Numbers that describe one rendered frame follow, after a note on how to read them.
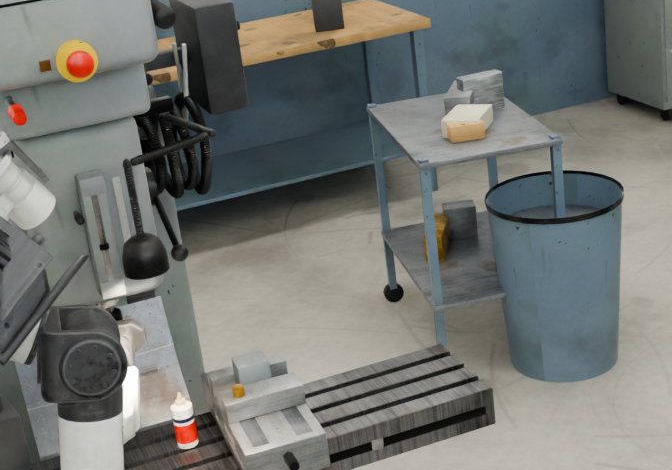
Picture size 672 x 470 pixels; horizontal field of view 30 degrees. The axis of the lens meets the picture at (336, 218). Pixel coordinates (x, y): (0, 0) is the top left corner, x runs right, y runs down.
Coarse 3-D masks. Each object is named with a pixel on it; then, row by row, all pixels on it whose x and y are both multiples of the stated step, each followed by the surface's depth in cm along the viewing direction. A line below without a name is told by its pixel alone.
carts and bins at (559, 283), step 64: (384, 128) 459; (448, 128) 431; (512, 128) 438; (384, 192) 497; (512, 192) 450; (576, 192) 451; (448, 256) 472; (512, 256) 423; (576, 256) 415; (512, 320) 437; (576, 320) 424
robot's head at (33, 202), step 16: (0, 176) 172; (16, 176) 174; (32, 176) 177; (0, 192) 173; (16, 192) 174; (32, 192) 175; (48, 192) 178; (0, 208) 173; (16, 208) 174; (32, 208) 175; (48, 208) 177; (32, 224) 177
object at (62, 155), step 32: (96, 128) 203; (128, 128) 205; (32, 160) 200; (64, 160) 202; (96, 160) 204; (64, 192) 204; (64, 224) 205; (128, 224) 209; (64, 256) 207; (96, 288) 210; (128, 288) 212
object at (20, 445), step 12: (0, 396) 224; (0, 408) 218; (12, 408) 219; (0, 420) 215; (12, 420) 216; (0, 432) 215; (12, 432) 216; (0, 444) 216; (12, 444) 217; (24, 444) 218; (0, 456) 216; (12, 456) 218; (24, 456) 219; (0, 468) 217; (12, 468) 218; (24, 468) 219
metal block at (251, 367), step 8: (256, 352) 237; (232, 360) 236; (240, 360) 235; (248, 360) 234; (256, 360) 234; (264, 360) 233; (240, 368) 232; (248, 368) 233; (256, 368) 233; (264, 368) 234; (240, 376) 233; (248, 376) 233; (256, 376) 234; (264, 376) 234
